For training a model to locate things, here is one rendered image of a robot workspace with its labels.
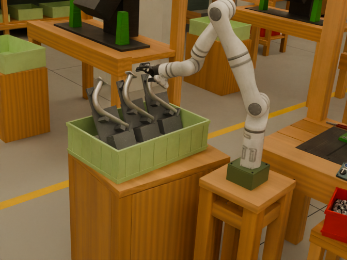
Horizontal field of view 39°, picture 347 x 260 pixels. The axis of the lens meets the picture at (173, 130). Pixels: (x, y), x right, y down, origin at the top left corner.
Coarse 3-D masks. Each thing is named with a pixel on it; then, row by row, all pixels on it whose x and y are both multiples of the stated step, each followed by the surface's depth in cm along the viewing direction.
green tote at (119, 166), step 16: (192, 112) 267; (80, 128) 252; (96, 128) 260; (192, 128) 251; (208, 128) 261; (80, 144) 242; (96, 144) 231; (144, 144) 230; (160, 144) 238; (176, 144) 247; (192, 144) 256; (80, 160) 245; (96, 160) 235; (112, 160) 225; (128, 160) 226; (144, 160) 234; (160, 160) 242; (176, 160) 251; (112, 176) 228; (128, 176) 229
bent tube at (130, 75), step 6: (126, 72) 250; (132, 72) 250; (126, 78) 250; (132, 78) 251; (126, 84) 248; (126, 90) 247; (126, 96) 247; (126, 102) 248; (132, 108) 250; (138, 108) 252; (144, 114) 255
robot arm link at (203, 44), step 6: (228, 0) 199; (234, 6) 200; (234, 12) 201; (210, 24) 209; (204, 30) 210; (210, 30) 208; (204, 36) 209; (210, 36) 209; (216, 36) 209; (198, 42) 211; (204, 42) 209; (210, 42) 210; (198, 48) 212; (204, 48) 211; (198, 54) 213; (204, 54) 213
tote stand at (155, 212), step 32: (192, 160) 253; (224, 160) 257; (96, 192) 241; (128, 192) 224; (160, 192) 237; (192, 192) 251; (96, 224) 249; (128, 224) 232; (160, 224) 245; (192, 224) 260; (96, 256) 257; (128, 256) 240; (160, 256) 254; (192, 256) 270
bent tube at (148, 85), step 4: (148, 76) 262; (148, 84) 260; (148, 88) 260; (148, 92) 261; (152, 92) 261; (152, 96) 261; (156, 96) 263; (156, 100) 263; (160, 100) 264; (160, 104) 265; (164, 104) 266; (168, 104) 268; (168, 108) 268; (172, 108) 269; (176, 112) 271
